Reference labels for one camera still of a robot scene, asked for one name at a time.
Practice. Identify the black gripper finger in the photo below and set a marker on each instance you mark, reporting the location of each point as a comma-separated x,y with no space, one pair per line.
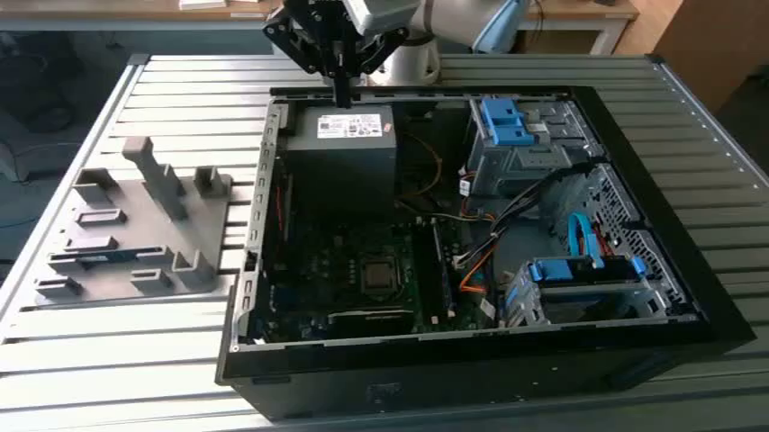
385,45
280,33

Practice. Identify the blue RAM stick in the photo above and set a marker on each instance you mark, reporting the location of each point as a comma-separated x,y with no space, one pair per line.
109,258

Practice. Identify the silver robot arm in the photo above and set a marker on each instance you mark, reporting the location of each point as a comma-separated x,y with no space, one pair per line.
409,58

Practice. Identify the black RAM slot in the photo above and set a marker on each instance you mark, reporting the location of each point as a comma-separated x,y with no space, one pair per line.
424,270

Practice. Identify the white box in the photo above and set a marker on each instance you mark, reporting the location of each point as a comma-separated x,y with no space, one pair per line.
201,4

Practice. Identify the blue disk carrier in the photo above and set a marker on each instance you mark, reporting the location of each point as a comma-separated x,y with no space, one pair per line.
505,121
559,270

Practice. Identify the grey power supply unit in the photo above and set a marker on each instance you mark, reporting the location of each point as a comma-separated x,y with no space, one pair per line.
337,180

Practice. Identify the wooden desk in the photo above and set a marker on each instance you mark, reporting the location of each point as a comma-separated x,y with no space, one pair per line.
90,11

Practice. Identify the grey metal drive cage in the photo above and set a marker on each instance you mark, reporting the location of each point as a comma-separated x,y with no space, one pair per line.
602,292
529,166

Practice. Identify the black office chair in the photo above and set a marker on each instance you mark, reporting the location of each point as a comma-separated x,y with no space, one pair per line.
37,81

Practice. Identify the grey parts rack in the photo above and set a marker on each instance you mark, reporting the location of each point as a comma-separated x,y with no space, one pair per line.
109,198

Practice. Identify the green motherboard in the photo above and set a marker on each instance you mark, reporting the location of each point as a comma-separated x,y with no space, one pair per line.
325,270

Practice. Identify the silver CPU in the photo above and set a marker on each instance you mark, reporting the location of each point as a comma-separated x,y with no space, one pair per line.
380,274

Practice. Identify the brown wooden cabinet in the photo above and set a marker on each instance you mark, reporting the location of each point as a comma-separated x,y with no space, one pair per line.
722,45

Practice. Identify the black graphics card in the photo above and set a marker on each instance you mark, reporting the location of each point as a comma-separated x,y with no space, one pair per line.
373,321

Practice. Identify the black PC case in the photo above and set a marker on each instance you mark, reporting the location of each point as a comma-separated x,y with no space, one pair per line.
481,369

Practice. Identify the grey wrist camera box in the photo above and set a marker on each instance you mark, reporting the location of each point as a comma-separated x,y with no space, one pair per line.
379,15

